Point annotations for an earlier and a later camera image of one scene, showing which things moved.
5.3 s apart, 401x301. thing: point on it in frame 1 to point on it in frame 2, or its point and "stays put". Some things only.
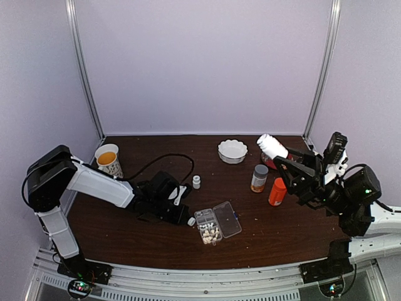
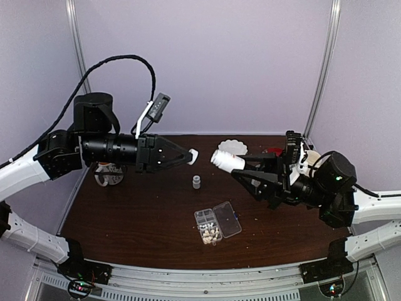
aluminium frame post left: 70,5 stays put
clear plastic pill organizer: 217,223 stays put
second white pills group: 212,232 stays put
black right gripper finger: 308,155 to 272,163
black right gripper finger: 299,179 to 263,185
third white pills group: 206,226 stays put
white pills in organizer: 208,239 stays put
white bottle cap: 191,221 to 195,155
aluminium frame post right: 330,44 stays put
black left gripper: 177,219 to 143,162
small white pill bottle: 196,182 stays put
